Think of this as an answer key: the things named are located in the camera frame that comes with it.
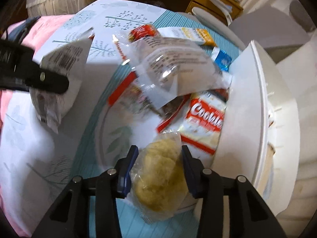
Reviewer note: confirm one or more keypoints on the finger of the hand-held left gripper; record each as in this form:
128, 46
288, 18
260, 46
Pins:
49, 80

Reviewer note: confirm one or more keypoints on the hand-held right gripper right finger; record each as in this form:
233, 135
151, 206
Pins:
189, 173

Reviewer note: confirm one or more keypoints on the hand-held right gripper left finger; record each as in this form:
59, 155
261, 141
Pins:
127, 173

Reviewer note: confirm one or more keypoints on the plain rice cracker packet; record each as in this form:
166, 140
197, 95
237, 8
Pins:
158, 178

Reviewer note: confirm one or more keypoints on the large yellow bread packet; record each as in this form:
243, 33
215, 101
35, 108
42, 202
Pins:
66, 52

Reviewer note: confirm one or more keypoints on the red white cookie packet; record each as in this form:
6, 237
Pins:
205, 119

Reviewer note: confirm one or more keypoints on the clear red-edged snack packet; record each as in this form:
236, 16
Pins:
138, 96

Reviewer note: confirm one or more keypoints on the white plastic bin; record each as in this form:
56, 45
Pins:
245, 104

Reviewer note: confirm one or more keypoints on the red snack packet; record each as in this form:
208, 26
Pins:
142, 32

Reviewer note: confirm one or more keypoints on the clear grey bread packet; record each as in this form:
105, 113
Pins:
178, 62

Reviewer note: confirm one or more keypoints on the small blue snack packet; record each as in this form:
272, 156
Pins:
223, 60

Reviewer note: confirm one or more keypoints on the orange white snack bar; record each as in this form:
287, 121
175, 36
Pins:
188, 33

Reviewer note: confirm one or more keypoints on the pink blanket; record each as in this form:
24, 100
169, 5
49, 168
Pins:
48, 27

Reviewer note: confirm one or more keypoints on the dark blue bag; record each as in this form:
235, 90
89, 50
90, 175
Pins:
23, 28

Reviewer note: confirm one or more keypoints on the grey office chair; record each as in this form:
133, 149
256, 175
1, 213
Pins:
267, 24

